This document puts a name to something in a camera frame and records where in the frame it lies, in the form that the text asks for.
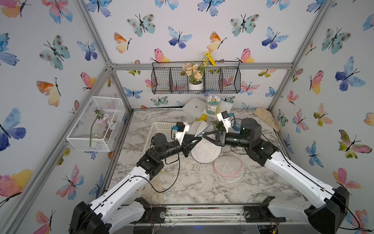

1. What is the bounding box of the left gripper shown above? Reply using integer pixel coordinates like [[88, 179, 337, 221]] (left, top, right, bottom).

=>
[[156, 136, 200, 162]]

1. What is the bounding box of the white mesh laundry bag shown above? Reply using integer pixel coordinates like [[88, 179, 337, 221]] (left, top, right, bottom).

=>
[[213, 156, 244, 184]]

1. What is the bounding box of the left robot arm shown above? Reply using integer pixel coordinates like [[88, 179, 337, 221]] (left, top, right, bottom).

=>
[[68, 134, 202, 234]]

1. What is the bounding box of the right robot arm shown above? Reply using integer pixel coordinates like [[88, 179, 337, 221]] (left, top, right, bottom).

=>
[[202, 118, 349, 234]]

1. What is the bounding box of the small green potted plant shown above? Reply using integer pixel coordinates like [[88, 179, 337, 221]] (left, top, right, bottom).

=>
[[213, 121, 226, 131]]

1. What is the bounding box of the white tiered shelf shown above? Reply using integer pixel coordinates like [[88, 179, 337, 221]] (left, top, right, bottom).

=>
[[182, 97, 233, 120]]

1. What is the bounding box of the blue label jar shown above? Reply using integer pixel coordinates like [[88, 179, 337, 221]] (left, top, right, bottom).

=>
[[232, 119, 242, 132]]

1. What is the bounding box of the green label jar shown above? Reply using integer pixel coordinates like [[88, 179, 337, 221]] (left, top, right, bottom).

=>
[[206, 95, 221, 115]]

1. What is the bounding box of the white plastic basket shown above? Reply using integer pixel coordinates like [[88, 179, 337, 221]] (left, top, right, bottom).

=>
[[143, 122, 183, 160]]

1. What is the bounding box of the white flower pot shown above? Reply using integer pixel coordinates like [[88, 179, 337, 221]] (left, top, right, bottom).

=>
[[188, 81, 204, 91]]

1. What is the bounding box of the artificial flower bouquet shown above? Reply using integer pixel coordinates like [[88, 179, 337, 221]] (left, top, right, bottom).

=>
[[180, 51, 216, 84]]

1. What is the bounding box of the pink artificial flower stem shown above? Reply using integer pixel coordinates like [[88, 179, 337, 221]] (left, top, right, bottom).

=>
[[89, 107, 110, 147]]

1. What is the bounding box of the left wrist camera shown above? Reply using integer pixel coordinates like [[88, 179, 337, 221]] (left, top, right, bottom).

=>
[[171, 122, 190, 145]]

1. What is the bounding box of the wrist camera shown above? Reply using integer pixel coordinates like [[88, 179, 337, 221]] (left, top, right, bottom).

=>
[[171, 122, 190, 145], [217, 111, 232, 133]]

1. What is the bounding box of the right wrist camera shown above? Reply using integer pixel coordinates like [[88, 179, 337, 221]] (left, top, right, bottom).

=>
[[217, 111, 232, 133]]

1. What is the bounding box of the black wire wall basket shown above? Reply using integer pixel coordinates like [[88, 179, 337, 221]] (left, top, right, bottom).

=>
[[151, 61, 241, 95]]

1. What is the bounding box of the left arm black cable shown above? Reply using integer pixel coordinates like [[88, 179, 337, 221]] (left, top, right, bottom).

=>
[[75, 128, 181, 234]]

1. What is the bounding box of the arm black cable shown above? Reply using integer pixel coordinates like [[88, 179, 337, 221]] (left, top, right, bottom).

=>
[[75, 128, 181, 234], [229, 116, 369, 232]]

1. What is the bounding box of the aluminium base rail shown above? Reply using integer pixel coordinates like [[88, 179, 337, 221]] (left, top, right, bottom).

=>
[[110, 204, 316, 227]]

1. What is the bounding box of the white mesh wall box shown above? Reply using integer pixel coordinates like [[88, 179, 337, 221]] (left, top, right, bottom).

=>
[[66, 96, 125, 152]]

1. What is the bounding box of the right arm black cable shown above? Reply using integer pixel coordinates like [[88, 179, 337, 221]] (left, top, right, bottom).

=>
[[229, 116, 369, 232]]

